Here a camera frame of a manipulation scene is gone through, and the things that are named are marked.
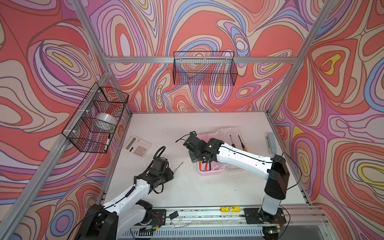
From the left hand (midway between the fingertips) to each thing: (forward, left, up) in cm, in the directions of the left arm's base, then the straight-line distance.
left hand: (173, 173), depth 87 cm
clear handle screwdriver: (+2, -1, -1) cm, 3 cm away
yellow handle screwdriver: (+11, -42, +10) cm, 44 cm away
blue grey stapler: (+20, -63, +4) cm, 66 cm away
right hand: (+5, -15, +12) cm, 20 cm away
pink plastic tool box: (+4, -23, -1) cm, 24 cm away
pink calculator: (+18, +25, +1) cm, 31 cm away
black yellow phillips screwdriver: (+13, -35, +11) cm, 39 cm away
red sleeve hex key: (+4, -20, -1) cm, 20 cm away
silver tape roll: (+16, +32, +31) cm, 47 cm away
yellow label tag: (-19, -31, 0) cm, 36 cm away
